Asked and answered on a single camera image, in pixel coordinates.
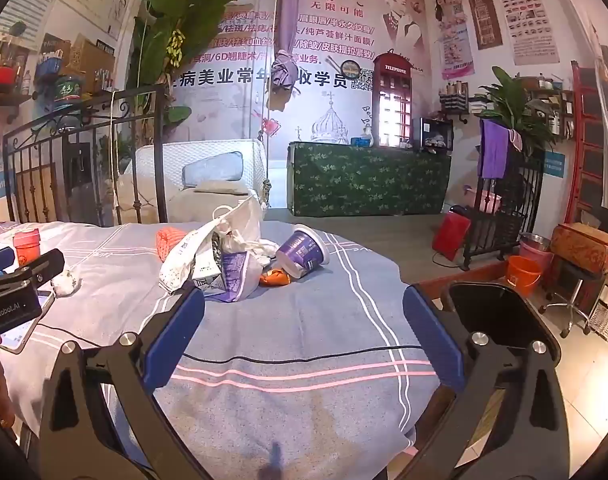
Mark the cardboard box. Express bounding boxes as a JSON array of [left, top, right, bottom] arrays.
[[70, 34, 117, 92]]

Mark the red plastic stool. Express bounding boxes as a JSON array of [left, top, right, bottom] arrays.
[[431, 209, 473, 262]]

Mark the pink wall poster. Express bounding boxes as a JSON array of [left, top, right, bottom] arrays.
[[433, 0, 473, 80]]

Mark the white chart wall poster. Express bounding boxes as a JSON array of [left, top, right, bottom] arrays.
[[486, 0, 548, 66]]

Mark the brown wall poster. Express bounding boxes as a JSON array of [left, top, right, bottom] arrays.
[[462, 0, 503, 51]]

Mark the foam fruit net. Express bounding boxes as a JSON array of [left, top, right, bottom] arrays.
[[155, 228, 191, 262]]

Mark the black cable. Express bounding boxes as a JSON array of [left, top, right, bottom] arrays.
[[32, 321, 425, 365]]

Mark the grey pillow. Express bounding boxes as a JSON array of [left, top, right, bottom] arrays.
[[182, 151, 245, 189]]

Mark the purple packet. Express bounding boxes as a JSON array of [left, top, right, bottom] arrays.
[[203, 251, 265, 304]]

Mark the stool with patterned cushion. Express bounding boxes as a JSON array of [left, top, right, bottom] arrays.
[[538, 222, 608, 338]]

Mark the orange bucket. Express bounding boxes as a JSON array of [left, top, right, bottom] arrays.
[[506, 255, 544, 297]]

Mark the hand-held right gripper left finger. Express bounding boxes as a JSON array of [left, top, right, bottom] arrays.
[[38, 287, 215, 480]]

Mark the hanging purple umbrella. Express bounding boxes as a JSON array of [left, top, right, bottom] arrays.
[[265, 0, 305, 112]]

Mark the smartphone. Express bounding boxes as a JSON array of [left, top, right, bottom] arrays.
[[0, 289, 56, 355]]

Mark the tall banana plant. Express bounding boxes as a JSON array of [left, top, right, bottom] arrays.
[[132, 0, 275, 128]]

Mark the black display box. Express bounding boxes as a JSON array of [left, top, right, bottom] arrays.
[[413, 117, 455, 154]]

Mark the potted green plant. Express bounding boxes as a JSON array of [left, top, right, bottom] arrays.
[[475, 65, 560, 153]]

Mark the wall shelf with bottles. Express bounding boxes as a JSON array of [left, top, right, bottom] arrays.
[[438, 79, 471, 125]]

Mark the orange snack wrapper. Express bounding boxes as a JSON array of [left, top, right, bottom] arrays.
[[259, 268, 291, 287]]

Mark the pink plastic tub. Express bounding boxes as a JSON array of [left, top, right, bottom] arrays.
[[463, 186, 503, 214]]

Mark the black bin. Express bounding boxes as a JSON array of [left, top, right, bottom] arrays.
[[441, 281, 556, 358]]

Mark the red wooden ladder shelf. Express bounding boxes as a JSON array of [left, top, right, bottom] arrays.
[[568, 60, 608, 223]]

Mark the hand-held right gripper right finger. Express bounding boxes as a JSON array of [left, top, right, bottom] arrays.
[[399, 284, 574, 480]]

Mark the green cloth-covered counter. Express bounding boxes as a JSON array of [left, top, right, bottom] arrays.
[[287, 140, 453, 217]]

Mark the black metal rack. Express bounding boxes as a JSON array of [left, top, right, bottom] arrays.
[[460, 147, 546, 272]]

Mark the large wall poster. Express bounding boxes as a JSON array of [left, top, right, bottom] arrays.
[[156, 0, 429, 136]]

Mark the purple instant noodle cup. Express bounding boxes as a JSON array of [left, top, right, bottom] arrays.
[[275, 224, 331, 280]]

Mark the white plastic bag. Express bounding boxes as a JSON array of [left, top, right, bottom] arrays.
[[158, 204, 265, 297]]

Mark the pink basin with metal bowl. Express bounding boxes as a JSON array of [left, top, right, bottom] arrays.
[[518, 232, 555, 267]]

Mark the red telephone booth cabinet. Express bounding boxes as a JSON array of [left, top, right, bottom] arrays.
[[371, 52, 415, 149]]

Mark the black metal bed frame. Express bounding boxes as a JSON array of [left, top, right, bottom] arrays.
[[2, 84, 168, 227]]

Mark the orange plastic cup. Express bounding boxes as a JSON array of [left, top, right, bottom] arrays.
[[12, 229, 41, 267]]

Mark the purple towel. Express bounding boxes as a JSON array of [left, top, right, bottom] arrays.
[[478, 118, 523, 180]]

